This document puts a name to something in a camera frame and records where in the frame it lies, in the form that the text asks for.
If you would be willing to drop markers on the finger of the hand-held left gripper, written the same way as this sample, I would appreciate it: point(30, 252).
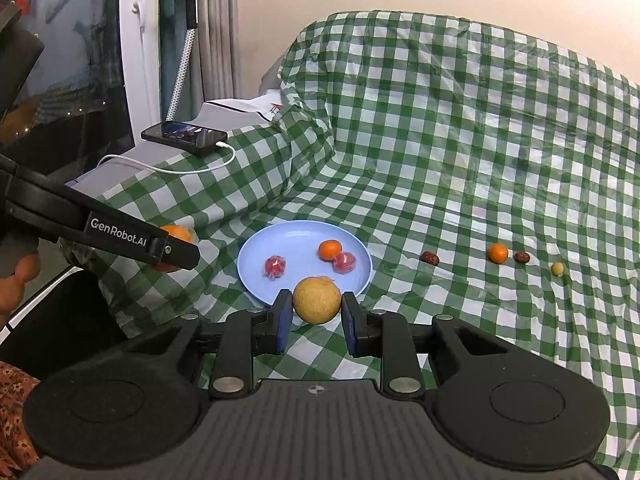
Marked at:
point(177, 252)

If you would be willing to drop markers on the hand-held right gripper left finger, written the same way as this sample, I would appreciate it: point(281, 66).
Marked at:
point(282, 320)

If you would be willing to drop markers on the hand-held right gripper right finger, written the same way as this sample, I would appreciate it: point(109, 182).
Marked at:
point(352, 325)

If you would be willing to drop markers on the plastic-wrapped orange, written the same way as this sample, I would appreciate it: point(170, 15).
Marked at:
point(177, 235)

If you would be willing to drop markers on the small yellow-green fruit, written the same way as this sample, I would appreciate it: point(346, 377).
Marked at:
point(557, 268)
point(316, 300)

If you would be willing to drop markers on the bare mandarin orange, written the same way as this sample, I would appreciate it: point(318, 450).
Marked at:
point(498, 253)
point(330, 250)

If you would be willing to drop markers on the blue plastic plate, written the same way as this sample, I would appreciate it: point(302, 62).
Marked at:
point(300, 240)

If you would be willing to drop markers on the dried red jujube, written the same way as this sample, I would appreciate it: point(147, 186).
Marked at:
point(429, 258)
point(521, 257)

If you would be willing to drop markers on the person's left hand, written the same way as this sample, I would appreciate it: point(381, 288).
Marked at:
point(12, 290)

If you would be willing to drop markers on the black smartphone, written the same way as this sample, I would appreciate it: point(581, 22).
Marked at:
point(185, 135)

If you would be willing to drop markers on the white printed cloth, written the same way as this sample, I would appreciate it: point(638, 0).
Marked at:
point(260, 102)

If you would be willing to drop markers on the teal curtain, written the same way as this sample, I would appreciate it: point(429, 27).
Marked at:
point(170, 60)

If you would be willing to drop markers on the grey pillow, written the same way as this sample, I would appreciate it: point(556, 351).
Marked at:
point(272, 77)

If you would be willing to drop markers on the patterned orange clothing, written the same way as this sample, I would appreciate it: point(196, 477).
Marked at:
point(15, 410)

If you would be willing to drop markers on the green white checked tablecloth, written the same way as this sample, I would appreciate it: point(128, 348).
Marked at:
point(450, 135)

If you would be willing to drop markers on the grey curtain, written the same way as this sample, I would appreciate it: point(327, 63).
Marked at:
point(220, 35)

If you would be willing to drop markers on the white window frame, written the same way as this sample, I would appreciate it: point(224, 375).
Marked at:
point(142, 60)

